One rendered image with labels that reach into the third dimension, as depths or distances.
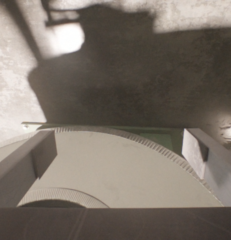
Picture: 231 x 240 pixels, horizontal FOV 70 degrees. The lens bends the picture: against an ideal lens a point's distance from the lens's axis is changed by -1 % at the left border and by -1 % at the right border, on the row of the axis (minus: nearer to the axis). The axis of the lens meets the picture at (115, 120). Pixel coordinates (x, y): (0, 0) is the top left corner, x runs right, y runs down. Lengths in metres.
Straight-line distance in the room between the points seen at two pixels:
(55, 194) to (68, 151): 0.17
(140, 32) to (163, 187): 0.58
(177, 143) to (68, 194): 0.71
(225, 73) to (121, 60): 0.45
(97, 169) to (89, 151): 0.09
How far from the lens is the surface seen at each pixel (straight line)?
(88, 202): 0.57
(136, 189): 0.57
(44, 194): 0.62
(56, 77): 0.91
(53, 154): 0.17
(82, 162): 0.65
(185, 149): 0.17
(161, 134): 1.00
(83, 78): 0.86
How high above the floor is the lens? 0.73
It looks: 49 degrees down
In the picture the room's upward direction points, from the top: 169 degrees counter-clockwise
